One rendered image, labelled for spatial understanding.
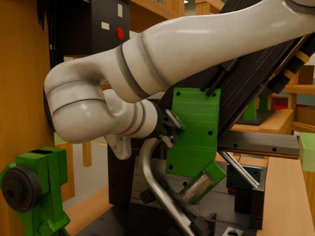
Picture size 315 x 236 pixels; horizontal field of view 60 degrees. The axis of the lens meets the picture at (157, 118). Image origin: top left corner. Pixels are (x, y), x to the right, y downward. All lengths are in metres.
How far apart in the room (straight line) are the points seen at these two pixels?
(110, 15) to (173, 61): 0.46
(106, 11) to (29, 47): 0.20
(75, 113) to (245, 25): 0.21
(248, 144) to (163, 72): 0.48
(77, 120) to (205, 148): 0.38
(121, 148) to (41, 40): 0.33
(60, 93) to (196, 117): 0.38
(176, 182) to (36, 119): 0.36
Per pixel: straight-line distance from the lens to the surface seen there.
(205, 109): 0.64
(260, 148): 0.74
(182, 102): 0.66
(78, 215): 0.92
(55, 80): 0.35
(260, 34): 0.32
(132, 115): 0.42
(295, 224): 0.88
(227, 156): 0.78
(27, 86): 0.66
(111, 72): 0.31
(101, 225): 0.81
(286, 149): 0.74
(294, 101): 3.90
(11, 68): 0.64
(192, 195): 0.61
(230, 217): 0.86
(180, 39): 0.29
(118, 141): 0.50
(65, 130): 0.33
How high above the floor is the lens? 1.30
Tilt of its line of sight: 9 degrees down
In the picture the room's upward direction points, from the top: straight up
